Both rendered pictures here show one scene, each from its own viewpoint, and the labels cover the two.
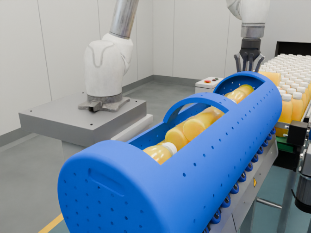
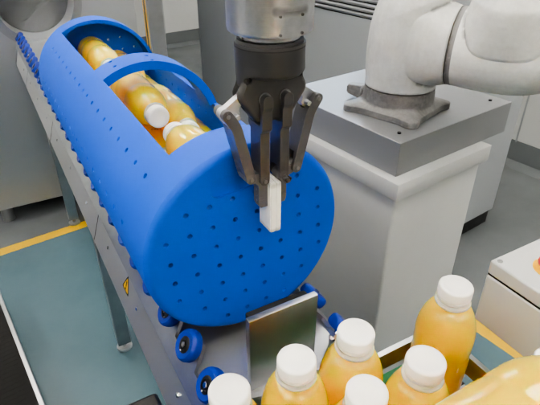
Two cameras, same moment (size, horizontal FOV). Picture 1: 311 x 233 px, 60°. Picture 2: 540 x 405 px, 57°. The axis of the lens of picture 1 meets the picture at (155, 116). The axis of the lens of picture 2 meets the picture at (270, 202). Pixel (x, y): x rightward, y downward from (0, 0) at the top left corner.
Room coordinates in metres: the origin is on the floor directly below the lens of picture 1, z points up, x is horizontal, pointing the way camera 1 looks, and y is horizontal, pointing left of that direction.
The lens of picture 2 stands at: (1.38, -0.86, 1.48)
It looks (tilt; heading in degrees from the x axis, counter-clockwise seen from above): 32 degrees down; 117
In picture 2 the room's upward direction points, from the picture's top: straight up
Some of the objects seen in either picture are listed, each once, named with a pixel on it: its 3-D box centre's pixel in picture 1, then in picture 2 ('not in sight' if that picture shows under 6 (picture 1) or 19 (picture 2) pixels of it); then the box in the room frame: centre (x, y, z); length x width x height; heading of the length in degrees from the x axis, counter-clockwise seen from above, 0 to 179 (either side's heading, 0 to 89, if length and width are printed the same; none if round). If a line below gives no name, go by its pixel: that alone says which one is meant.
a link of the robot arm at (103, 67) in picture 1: (103, 66); (411, 33); (1.17, 0.23, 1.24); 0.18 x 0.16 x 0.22; 176
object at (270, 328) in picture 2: not in sight; (279, 337); (1.18, -0.44, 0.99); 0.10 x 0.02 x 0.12; 56
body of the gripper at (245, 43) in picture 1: (250, 49); (269, 78); (1.14, -0.39, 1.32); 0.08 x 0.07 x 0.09; 56
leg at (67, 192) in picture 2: not in sight; (62, 171); (-0.54, 0.63, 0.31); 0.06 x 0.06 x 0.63; 56
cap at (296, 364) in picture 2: not in sight; (296, 365); (1.25, -0.56, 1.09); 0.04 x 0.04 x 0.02
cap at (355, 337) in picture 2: not in sight; (355, 337); (1.29, -0.50, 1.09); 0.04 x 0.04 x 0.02
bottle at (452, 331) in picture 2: not in sight; (439, 350); (1.37, -0.38, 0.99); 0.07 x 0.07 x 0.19
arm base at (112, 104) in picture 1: (102, 99); (390, 94); (1.14, 0.23, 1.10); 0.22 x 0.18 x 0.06; 165
